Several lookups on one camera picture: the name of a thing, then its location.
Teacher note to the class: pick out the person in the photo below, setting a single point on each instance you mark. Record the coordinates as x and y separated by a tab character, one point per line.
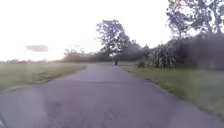
116	62

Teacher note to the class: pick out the large dark tree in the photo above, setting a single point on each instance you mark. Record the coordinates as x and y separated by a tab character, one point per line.
113	38

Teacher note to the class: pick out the distant low trees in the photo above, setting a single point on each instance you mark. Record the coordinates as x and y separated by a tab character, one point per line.
80	56

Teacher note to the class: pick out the grey asphalt road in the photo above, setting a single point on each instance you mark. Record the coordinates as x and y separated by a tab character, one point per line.
100	96

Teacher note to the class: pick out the spiky-leaved bush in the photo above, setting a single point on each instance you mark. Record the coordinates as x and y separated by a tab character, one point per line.
162	57

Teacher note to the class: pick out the grass field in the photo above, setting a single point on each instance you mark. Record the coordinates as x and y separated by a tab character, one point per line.
30	73

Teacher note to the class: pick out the grass strip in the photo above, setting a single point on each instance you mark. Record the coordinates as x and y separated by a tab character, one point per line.
193	85

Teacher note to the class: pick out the dark thicket of bushes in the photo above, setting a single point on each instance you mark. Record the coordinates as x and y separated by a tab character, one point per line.
200	53

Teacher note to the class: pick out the tall trees with thin crowns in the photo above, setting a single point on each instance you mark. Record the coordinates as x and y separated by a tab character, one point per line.
200	16

